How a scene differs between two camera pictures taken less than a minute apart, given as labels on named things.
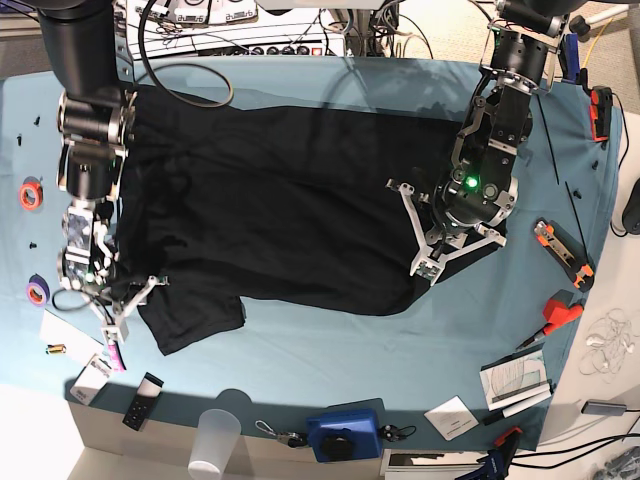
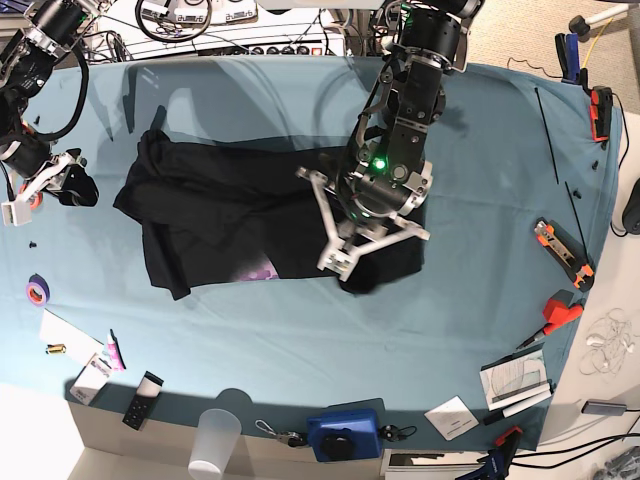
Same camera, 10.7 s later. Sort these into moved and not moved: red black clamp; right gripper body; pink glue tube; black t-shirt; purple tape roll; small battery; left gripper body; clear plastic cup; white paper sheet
Moved: black t-shirt; right gripper body; left gripper body
Not moved: clear plastic cup; white paper sheet; small battery; pink glue tube; red black clamp; purple tape roll
